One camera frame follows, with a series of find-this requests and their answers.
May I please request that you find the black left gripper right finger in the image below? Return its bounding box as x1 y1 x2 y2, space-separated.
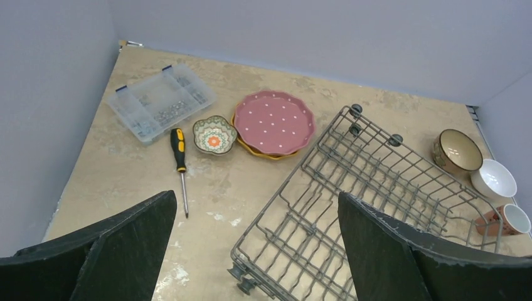
338 192 531 300

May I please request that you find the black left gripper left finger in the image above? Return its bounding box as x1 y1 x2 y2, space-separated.
1 191 178 300

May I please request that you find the white ceramic bowl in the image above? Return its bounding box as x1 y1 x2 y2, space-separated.
470 159 518 199

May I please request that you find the brown ceramic bowl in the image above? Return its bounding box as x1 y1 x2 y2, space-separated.
432 129 483 174

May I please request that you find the yellow black screwdriver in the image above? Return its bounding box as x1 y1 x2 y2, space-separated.
170 128 189 218

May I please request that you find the yellow plate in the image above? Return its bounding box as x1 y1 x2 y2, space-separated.
231 113 302 161

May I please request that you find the clear plastic screw box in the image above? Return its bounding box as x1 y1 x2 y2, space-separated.
107 63 217 145

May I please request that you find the pink dotted plate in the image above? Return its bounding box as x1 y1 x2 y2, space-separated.
233 90 316 156

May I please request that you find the grey wire dish rack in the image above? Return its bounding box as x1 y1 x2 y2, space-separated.
230 104 502 300

